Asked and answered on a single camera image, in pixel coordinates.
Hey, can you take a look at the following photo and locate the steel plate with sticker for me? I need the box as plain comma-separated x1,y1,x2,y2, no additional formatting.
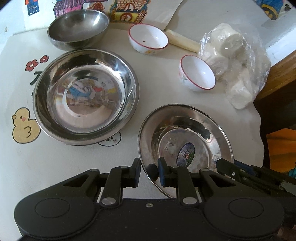
138,104,234,198

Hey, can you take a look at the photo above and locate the large deep steel bowl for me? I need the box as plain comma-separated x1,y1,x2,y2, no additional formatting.
33,49,139,146

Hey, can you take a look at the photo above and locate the white red-rimmed bowl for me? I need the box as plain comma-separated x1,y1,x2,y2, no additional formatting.
128,24,169,55
178,55,216,92

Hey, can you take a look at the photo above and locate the small matte steel bowl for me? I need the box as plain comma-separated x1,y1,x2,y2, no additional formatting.
47,9,110,51

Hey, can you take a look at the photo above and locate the white cartoon duck tablecloth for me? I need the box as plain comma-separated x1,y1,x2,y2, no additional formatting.
1,29,264,240

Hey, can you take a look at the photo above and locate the clear bag of white rolls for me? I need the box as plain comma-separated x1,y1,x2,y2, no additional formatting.
198,23,271,109

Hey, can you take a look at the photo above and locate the cream rolled stick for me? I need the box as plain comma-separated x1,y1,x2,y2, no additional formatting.
165,29,200,53

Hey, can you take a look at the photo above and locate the teddy bear girl drawing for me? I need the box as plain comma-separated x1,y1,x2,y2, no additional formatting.
254,0,295,21

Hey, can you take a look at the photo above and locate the paper with coloured houses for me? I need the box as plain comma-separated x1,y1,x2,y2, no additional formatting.
23,0,182,26

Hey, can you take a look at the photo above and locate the brown wooden frame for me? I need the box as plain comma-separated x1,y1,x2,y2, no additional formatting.
253,49,296,107

